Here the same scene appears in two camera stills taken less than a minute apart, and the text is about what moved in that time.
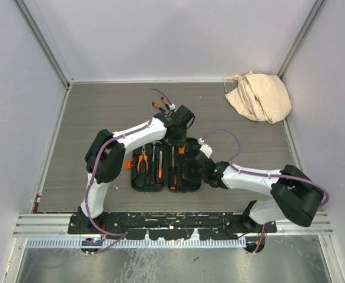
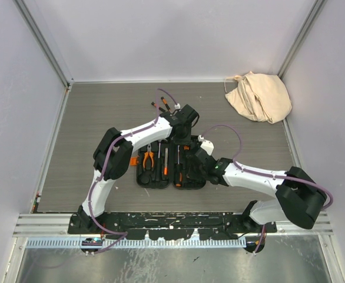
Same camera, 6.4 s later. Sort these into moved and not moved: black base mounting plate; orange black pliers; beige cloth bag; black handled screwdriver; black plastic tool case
Moved: orange black pliers; black handled screwdriver; black plastic tool case
Not moved: beige cloth bag; black base mounting plate
